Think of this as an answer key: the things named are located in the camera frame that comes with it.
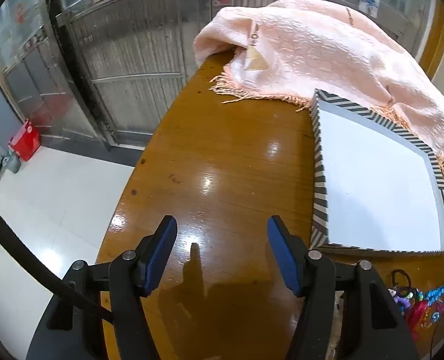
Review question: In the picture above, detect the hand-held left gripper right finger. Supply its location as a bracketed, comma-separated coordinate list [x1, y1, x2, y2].
[267, 215, 420, 360]

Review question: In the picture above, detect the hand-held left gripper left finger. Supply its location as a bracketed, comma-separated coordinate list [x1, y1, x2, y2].
[27, 215, 178, 360]

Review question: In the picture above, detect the black bead bracelet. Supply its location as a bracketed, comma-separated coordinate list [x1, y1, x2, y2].
[391, 269, 414, 297]

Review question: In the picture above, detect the striped cardboard box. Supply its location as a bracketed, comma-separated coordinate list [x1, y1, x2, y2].
[309, 89, 444, 257]

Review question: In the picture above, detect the purple bead bracelet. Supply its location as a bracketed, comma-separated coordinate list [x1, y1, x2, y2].
[389, 288, 414, 316]

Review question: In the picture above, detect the red hair bow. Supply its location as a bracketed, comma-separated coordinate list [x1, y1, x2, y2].
[406, 300, 444, 342]

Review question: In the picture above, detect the blue bead bracelet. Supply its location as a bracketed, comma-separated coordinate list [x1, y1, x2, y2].
[424, 284, 444, 303]

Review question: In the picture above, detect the red box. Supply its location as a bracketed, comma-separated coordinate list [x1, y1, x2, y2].
[9, 119, 41, 162]

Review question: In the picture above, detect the metal door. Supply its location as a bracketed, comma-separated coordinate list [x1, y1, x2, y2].
[44, 0, 433, 151]

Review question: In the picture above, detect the pink fringed cloth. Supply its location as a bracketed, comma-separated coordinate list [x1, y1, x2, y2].
[194, 0, 444, 190]

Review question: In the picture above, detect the grey board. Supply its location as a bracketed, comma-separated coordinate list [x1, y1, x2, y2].
[0, 92, 24, 148]

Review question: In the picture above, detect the blue and white sticker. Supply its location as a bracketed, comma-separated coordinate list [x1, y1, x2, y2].
[359, 0, 380, 17]

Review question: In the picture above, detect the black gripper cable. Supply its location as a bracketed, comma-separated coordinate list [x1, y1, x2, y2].
[0, 197, 114, 323]

